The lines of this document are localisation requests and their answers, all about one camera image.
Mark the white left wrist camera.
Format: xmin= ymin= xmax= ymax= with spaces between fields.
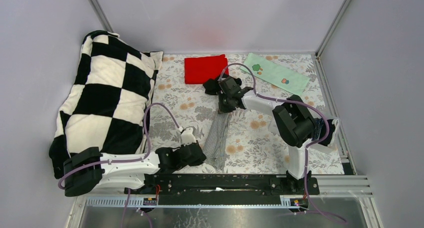
xmin=180 ymin=127 xmax=197 ymax=146

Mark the black white checkered blanket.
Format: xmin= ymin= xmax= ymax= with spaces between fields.
xmin=49 ymin=30 xmax=164 ymax=179

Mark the mint green printed cloth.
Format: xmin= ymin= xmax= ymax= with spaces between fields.
xmin=244 ymin=53 xmax=310 ymax=96

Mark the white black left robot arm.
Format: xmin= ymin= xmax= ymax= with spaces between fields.
xmin=58 ymin=142 xmax=207 ymax=197

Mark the black rolled underwear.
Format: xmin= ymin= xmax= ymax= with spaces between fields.
xmin=319 ymin=119 xmax=336 ymax=146

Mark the red folded cloth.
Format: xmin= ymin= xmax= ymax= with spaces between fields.
xmin=184 ymin=54 xmax=228 ymax=84

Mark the grey striped underwear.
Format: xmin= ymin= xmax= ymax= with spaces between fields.
xmin=203 ymin=113 xmax=232 ymax=171

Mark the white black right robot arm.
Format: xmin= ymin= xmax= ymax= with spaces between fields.
xmin=218 ymin=76 xmax=316 ymax=194

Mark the navy striped rolled underwear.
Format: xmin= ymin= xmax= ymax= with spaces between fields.
xmin=312 ymin=118 xmax=326 ymax=140

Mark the floral table cloth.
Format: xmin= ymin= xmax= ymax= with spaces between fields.
xmin=149 ymin=54 xmax=327 ymax=174

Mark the black crumpled garment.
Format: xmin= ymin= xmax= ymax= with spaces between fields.
xmin=203 ymin=78 xmax=221 ymax=96

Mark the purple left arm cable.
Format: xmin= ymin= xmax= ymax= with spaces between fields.
xmin=57 ymin=103 xmax=185 ymax=228

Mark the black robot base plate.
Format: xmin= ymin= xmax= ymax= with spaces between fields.
xmin=131 ymin=174 xmax=306 ymax=196

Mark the aluminium frame rail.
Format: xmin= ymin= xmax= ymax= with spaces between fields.
xmin=67 ymin=175 xmax=382 ymax=228

